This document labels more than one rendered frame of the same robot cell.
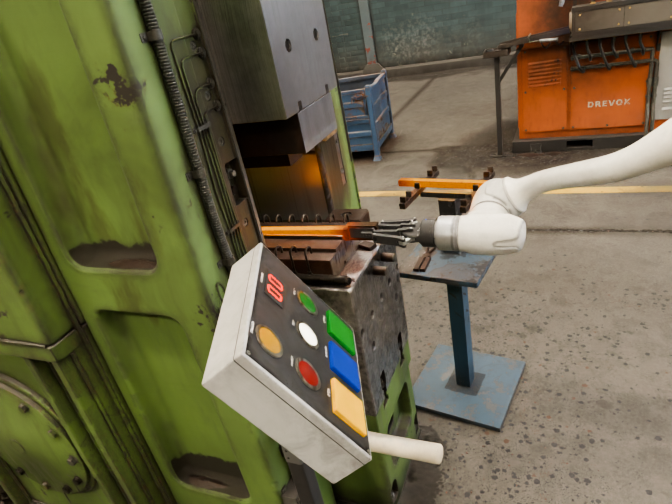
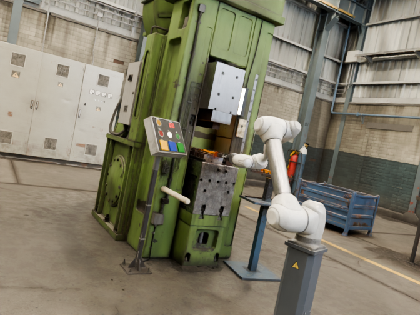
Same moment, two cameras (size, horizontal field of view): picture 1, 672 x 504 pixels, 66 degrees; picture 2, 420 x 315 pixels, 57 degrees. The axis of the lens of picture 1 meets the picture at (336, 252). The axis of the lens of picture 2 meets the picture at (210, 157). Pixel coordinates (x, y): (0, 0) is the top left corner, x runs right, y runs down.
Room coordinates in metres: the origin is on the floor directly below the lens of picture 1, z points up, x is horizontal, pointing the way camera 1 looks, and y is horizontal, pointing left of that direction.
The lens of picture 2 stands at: (-1.61, -1.71, 1.13)
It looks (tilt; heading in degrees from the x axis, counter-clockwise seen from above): 3 degrees down; 31
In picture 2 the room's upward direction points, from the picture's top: 11 degrees clockwise
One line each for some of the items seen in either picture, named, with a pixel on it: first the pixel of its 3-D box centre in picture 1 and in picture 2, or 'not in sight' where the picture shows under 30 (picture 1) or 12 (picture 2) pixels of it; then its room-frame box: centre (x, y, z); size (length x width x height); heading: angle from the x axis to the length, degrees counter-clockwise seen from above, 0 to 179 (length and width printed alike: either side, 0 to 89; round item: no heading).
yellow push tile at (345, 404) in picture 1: (346, 408); (163, 145); (0.62, 0.04, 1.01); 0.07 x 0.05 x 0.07; 178
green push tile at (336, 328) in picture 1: (338, 333); (180, 147); (0.82, 0.03, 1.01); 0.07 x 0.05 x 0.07; 178
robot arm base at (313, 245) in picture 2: not in sight; (309, 240); (0.76, -1.10, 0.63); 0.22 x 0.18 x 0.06; 172
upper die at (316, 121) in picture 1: (246, 127); (209, 115); (1.36, 0.16, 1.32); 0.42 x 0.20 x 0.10; 63
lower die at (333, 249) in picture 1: (279, 248); (201, 154); (1.36, 0.16, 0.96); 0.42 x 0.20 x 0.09; 63
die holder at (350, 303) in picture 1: (303, 310); (200, 183); (1.41, 0.14, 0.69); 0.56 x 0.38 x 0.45; 63
